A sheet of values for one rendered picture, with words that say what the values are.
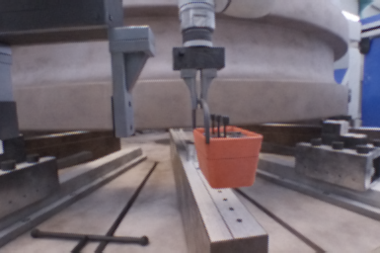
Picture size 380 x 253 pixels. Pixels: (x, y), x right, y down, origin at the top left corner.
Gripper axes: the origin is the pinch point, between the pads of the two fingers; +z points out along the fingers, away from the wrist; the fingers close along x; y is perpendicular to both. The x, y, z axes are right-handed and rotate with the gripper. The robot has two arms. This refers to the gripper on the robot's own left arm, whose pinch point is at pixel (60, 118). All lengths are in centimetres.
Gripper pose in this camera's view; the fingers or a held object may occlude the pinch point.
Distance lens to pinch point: 24.8
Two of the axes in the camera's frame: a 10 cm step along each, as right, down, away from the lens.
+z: 0.3, 9.9, 1.2
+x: -10.0, 0.3, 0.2
